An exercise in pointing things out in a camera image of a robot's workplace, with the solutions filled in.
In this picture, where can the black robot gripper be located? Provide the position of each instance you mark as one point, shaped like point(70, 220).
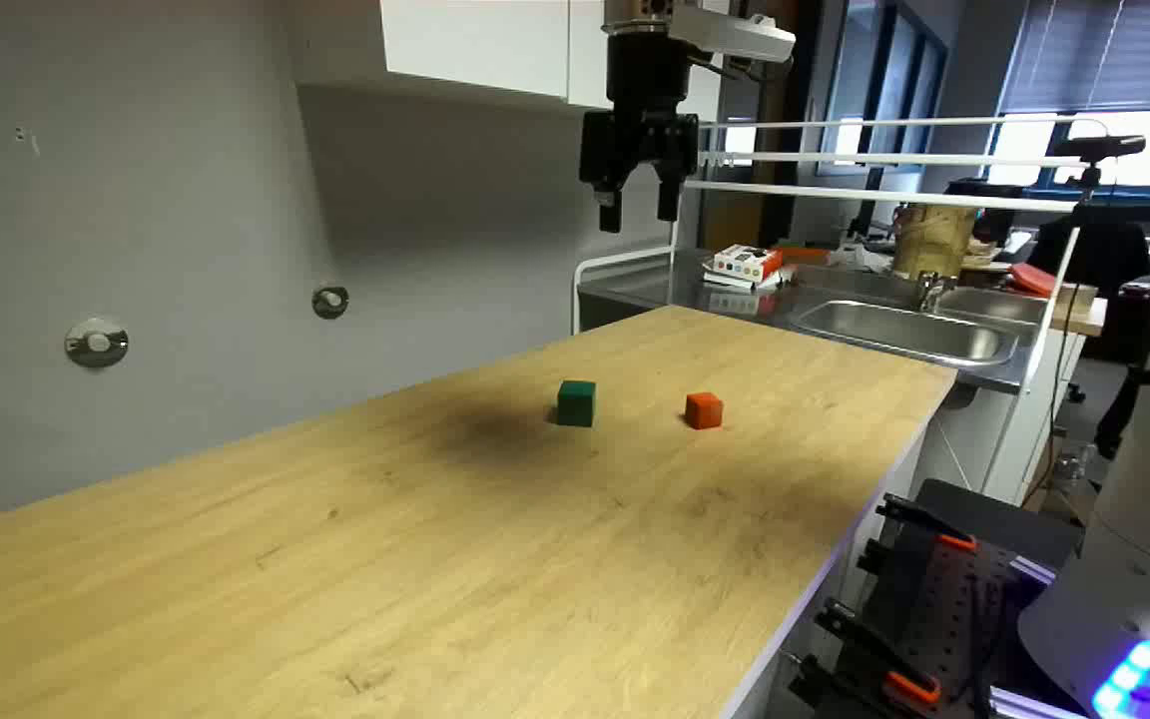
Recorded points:
point(641, 127)

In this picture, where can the red block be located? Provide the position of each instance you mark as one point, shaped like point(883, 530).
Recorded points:
point(703, 409)

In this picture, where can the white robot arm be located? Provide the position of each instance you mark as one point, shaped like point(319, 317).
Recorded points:
point(721, 26)

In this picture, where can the grey robot base with blue light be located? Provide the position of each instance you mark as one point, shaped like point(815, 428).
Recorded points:
point(1139, 534)

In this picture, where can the green block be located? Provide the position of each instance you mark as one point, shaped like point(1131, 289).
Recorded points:
point(578, 407)

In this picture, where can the red and white box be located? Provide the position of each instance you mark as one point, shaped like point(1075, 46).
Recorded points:
point(741, 267)

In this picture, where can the beige jar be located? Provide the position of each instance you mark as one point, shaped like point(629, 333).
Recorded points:
point(935, 240)

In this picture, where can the stainless steel sink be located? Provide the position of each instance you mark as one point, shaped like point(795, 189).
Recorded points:
point(908, 328)

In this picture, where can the window blinds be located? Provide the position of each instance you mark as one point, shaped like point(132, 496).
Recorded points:
point(1109, 54)

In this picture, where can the black and orange clamp tool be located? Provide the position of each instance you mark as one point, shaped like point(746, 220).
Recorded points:
point(928, 613)

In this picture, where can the white wall cabinet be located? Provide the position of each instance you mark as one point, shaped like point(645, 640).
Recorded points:
point(470, 46)

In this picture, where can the small round wall socket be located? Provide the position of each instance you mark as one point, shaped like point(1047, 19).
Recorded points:
point(328, 303)

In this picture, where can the black camera on tripod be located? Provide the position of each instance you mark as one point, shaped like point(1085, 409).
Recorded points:
point(1095, 147)

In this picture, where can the large round wall socket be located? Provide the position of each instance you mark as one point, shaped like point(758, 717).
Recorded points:
point(98, 340)

